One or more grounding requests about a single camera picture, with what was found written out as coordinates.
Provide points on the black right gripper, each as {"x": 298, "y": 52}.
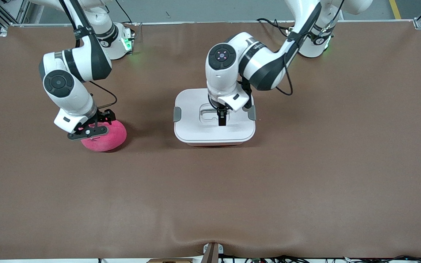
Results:
{"x": 107, "y": 116}

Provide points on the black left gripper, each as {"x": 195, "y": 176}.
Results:
{"x": 222, "y": 115}

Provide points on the pink plush toy with eyes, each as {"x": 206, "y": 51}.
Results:
{"x": 108, "y": 140}

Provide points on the white box lid grey clips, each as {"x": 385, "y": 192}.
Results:
{"x": 192, "y": 128}

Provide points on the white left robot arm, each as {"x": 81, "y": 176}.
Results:
{"x": 261, "y": 69}

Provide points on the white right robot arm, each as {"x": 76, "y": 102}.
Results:
{"x": 64, "y": 91}

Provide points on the translucent pink box base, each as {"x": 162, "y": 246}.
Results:
{"x": 214, "y": 144}

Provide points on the brown table mat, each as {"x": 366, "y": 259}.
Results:
{"x": 210, "y": 201}

